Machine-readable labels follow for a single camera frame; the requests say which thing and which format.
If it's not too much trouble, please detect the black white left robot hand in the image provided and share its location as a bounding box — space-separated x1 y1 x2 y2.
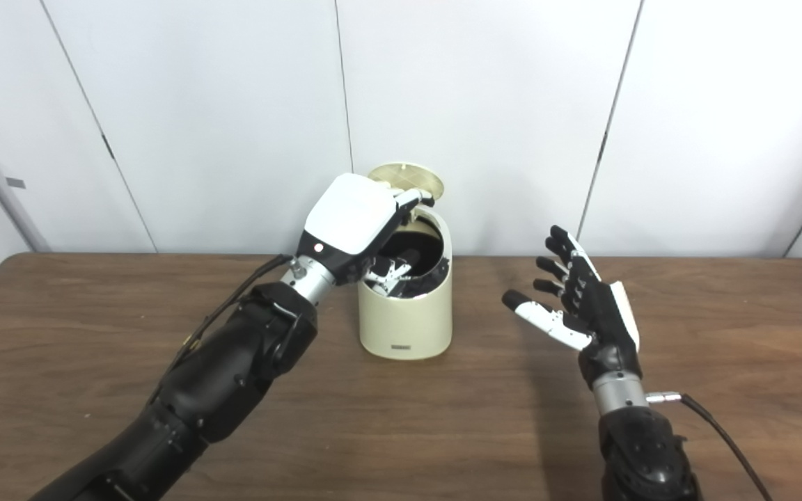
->
295 173 437 293

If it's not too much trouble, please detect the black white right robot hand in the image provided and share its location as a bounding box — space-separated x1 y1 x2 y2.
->
501 225 642 389

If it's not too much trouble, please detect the cream round bin lid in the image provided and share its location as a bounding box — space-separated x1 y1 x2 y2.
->
368 162 445 202

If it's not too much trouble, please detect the black bin liner bag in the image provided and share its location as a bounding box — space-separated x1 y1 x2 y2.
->
373 223 450 300

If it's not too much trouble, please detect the cream-colored cylindrical bin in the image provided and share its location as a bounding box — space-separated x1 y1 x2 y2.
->
358 209 454 361

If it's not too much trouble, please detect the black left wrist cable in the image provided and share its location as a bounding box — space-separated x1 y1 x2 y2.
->
157 254 294 390

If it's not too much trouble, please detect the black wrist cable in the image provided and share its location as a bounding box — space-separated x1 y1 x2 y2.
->
646 392 774 501
157 254 294 390

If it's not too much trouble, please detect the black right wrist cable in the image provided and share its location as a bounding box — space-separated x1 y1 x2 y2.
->
646 392 774 501

